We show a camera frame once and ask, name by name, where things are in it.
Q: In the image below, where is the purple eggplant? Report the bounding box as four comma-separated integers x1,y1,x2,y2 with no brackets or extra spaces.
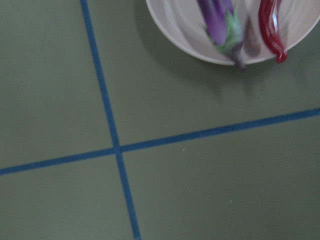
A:
197,0,246,70

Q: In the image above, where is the red chili pepper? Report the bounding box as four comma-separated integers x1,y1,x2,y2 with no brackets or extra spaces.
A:
258,0,287,63

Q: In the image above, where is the pink plate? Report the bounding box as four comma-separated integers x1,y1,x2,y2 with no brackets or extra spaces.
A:
146,0,320,66

